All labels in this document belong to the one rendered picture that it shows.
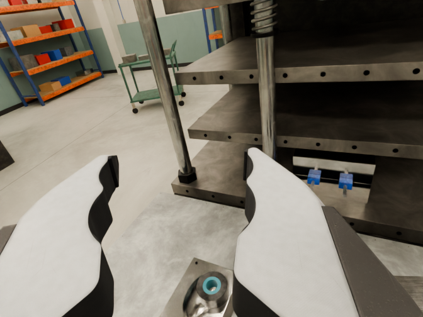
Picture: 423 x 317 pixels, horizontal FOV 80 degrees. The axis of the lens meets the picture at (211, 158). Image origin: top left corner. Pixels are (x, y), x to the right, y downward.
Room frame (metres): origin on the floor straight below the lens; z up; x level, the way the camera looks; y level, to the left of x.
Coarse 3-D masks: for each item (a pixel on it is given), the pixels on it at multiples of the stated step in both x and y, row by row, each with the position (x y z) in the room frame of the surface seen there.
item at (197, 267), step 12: (192, 264) 0.48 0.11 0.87; (204, 264) 0.47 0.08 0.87; (192, 276) 0.44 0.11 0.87; (228, 276) 0.42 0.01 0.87; (180, 288) 0.41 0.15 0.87; (192, 288) 0.41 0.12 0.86; (216, 288) 0.40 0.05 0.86; (228, 288) 0.39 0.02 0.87; (180, 300) 0.38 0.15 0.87; (192, 300) 0.38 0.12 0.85; (228, 300) 0.36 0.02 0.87; (168, 312) 0.35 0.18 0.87; (180, 312) 0.35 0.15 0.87; (192, 312) 0.35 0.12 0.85; (204, 312) 0.35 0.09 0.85; (216, 312) 0.33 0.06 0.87; (228, 312) 0.34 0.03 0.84
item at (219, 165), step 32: (192, 160) 1.19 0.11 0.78; (224, 160) 1.13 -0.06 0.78; (288, 160) 1.02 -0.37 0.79; (384, 160) 0.88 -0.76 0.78; (416, 160) 0.84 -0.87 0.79; (192, 192) 0.96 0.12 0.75; (224, 192) 0.87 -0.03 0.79; (384, 192) 0.70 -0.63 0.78; (416, 192) 0.67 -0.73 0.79; (352, 224) 0.61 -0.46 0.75; (384, 224) 0.56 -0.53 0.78; (416, 224) 0.53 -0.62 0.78
